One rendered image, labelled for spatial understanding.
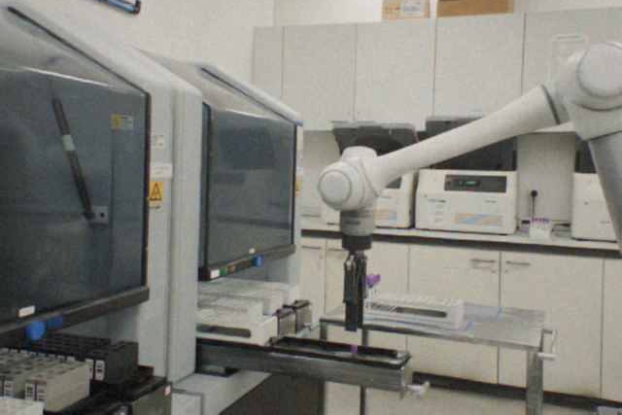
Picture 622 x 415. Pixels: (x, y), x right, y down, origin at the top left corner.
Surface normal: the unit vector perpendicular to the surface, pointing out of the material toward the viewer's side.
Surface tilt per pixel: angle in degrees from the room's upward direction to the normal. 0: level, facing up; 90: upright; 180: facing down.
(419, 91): 90
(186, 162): 90
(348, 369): 90
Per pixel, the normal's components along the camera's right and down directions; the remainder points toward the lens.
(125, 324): -0.33, 0.01
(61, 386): 0.95, 0.04
